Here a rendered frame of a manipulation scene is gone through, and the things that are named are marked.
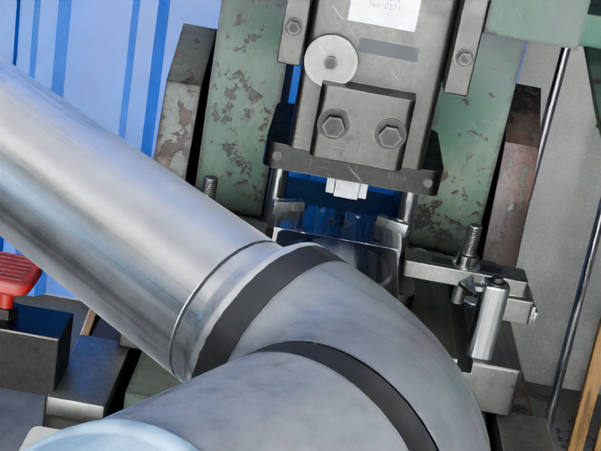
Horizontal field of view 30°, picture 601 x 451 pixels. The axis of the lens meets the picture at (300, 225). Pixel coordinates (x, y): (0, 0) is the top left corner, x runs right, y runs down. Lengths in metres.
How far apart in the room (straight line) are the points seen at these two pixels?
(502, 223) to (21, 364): 0.73
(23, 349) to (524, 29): 0.60
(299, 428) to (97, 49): 2.18
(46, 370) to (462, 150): 0.63
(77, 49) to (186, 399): 2.17
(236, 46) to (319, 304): 1.04
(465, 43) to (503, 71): 0.32
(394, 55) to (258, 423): 0.87
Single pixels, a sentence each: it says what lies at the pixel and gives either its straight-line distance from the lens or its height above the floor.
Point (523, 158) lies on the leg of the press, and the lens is 1.60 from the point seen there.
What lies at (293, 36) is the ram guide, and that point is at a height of 1.02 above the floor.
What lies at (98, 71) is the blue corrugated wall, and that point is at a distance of 2.52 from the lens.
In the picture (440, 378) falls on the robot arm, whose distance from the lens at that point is 0.41.
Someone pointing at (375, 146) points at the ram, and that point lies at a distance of 1.19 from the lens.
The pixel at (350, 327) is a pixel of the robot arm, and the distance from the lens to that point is 0.42.
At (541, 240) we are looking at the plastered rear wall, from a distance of 2.63.
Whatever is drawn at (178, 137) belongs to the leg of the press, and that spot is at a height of 0.77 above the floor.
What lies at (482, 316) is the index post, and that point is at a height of 0.76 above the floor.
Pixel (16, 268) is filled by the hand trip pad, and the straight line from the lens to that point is 1.17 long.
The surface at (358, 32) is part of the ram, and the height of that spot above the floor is 1.03.
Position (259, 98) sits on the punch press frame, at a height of 0.86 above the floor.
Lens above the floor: 1.28
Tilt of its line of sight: 22 degrees down
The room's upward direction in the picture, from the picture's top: 10 degrees clockwise
